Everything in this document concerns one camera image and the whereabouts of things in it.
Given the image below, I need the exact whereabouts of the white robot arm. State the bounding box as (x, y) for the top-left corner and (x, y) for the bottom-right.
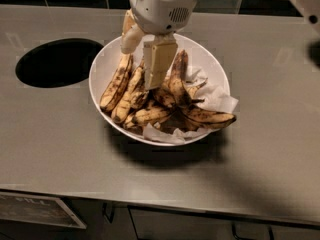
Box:
(121, 0), (320, 90)

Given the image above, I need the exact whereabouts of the upright dark-tipped banana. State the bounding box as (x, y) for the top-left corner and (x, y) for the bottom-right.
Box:
(169, 50), (207, 108)

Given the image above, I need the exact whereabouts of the white bowl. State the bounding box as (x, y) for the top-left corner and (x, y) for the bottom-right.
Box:
(89, 34), (223, 144)

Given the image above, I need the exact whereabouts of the black cabinet handle left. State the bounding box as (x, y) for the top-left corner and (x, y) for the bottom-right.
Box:
(102, 202), (115, 224)

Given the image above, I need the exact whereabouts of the round black counter hole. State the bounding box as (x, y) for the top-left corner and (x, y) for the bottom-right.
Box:
(15, 38), (103, 88)

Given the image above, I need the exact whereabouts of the framed sign on cabinet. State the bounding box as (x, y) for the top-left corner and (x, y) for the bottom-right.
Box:
(0, 192), (87, 229)

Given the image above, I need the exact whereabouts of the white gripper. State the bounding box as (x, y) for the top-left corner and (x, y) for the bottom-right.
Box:
(120, 0), (197, 90)

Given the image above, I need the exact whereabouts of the white paper napkin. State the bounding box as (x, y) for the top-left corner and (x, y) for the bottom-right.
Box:
(143, 65), (238, 146)

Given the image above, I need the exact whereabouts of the centre brown spotted banana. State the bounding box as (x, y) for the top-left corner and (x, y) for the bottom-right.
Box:
(152, 77), (176, 108)

